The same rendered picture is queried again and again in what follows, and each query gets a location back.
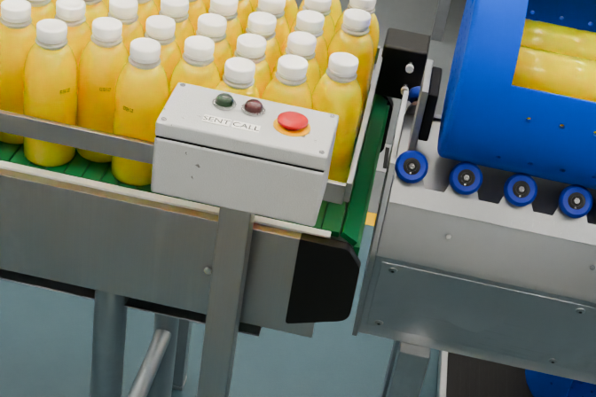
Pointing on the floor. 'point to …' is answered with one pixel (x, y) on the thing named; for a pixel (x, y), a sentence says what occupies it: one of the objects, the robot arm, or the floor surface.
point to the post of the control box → (224, 301)
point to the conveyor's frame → (160, 266)
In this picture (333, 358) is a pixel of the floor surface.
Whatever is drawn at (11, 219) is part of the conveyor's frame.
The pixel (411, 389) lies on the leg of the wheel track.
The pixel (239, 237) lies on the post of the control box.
